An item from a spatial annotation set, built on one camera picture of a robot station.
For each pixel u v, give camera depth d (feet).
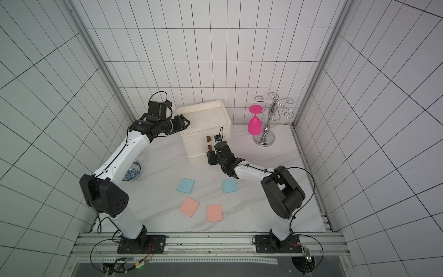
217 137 2.64
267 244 2.33
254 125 3.19
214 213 2.68
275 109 3.02
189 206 2.74
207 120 2.95
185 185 3.00
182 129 2.39
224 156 2.27
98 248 2.20
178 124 2.36
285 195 1.55
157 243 2.37
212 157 2.66
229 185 2.95
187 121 2.61
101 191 1.45
